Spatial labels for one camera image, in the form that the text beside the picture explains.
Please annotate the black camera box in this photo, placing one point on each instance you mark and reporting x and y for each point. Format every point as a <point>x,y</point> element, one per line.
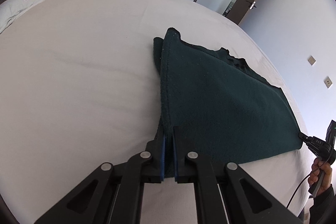
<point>331,133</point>

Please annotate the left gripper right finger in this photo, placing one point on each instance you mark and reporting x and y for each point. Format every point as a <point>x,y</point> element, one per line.
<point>183,173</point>

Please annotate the white pillow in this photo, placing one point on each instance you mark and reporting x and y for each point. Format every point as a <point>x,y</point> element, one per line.
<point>11,10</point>

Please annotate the dark sleeve forearm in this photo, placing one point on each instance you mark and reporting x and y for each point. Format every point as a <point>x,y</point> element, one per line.
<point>323,209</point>

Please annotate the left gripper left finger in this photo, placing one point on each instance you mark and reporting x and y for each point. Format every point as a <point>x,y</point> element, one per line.
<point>154,169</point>

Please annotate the dark green knit sweater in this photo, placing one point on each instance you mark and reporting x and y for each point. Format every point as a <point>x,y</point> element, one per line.
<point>220,105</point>

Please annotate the white bed mattress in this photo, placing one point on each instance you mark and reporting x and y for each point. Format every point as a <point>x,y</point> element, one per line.
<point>79,88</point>

